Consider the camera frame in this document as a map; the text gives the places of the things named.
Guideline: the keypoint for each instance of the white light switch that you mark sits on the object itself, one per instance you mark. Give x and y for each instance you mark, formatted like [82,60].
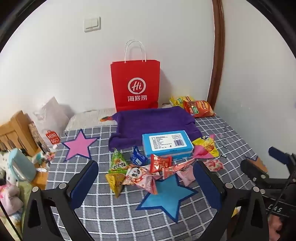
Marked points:
[92,24]

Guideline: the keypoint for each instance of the patterned box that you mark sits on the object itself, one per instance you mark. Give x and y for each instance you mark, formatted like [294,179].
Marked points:
[38,136]

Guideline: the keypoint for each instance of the blue star patch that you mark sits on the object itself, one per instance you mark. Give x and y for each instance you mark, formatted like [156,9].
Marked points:
[166,197]

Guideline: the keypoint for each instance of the pink plush toy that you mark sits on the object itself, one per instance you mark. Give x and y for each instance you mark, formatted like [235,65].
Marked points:
[10,197]

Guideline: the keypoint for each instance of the yellow chip bag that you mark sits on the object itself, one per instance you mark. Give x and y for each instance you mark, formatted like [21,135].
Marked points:
[177,101]

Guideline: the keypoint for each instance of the person's right hand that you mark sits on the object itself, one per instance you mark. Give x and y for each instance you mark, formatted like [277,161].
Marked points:
[275,228]

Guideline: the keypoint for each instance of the blue tissue box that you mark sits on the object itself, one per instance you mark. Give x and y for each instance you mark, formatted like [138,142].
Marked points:
[161,141]

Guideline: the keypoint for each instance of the pink triangular snack packet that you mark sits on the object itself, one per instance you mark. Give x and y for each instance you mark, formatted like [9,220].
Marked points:
[148,183]

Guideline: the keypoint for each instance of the panda print snack packet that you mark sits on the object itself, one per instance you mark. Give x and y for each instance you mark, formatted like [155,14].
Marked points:
[134,175]

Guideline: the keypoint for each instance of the pink star patch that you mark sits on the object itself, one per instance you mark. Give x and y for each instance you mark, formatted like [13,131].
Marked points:
[79,144]

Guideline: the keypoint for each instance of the pale pink snack packet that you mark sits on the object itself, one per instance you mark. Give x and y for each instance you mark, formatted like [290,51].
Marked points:
[187,176]

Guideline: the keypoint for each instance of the teal bag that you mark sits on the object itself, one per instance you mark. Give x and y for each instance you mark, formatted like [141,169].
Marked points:
[20,164]

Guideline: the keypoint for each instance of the red and pink snack packet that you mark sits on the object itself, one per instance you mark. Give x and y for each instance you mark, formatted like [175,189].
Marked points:
[170,172]

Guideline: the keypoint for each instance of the brown cardboard box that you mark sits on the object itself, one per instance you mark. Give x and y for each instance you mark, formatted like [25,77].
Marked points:
[40,178]

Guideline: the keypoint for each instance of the white strawberry snack packet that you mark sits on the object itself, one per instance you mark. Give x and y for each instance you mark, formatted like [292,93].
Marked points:
[215,165]

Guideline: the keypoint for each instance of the red paper bag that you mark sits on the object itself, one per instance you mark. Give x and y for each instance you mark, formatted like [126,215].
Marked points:
[135,74]

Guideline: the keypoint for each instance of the orange chip bag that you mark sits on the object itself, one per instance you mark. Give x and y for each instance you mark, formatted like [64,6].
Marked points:
[201,109]

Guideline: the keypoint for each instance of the colourful small toy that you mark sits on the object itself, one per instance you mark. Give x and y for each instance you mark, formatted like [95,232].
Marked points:
[47,156]

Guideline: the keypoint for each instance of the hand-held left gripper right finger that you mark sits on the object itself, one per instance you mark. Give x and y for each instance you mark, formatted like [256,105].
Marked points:
[207,185]

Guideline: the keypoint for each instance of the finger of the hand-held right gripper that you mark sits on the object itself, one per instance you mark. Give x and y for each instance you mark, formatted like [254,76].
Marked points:
[253,170]
[275,153]

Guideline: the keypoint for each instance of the green triangular snack packet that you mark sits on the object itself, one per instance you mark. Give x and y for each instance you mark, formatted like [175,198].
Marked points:
[118,162]

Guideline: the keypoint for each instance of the yellow triangular snack packet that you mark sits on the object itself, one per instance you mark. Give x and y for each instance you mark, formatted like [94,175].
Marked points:
[114,183]

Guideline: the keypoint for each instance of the pink and yellow snack bag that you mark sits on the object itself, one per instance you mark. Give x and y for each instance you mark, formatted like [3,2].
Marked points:
[205,146]

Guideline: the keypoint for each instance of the white plastic bag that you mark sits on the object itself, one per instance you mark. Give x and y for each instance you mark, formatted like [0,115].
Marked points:
[53,113]

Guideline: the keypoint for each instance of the brown wooden door frame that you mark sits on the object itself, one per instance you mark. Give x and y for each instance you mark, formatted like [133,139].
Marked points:
[218,46]

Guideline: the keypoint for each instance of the dark blue snack packet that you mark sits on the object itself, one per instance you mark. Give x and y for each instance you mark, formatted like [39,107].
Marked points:
[137,158]

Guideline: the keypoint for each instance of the purple cloth tray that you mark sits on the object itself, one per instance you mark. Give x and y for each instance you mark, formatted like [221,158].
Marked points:
[150,122]

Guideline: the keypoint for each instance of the white bag with red tag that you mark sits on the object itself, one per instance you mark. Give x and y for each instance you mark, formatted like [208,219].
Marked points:
[52,138]

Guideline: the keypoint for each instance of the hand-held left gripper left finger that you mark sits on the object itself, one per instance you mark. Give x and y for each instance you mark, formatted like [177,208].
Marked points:
[84,183]

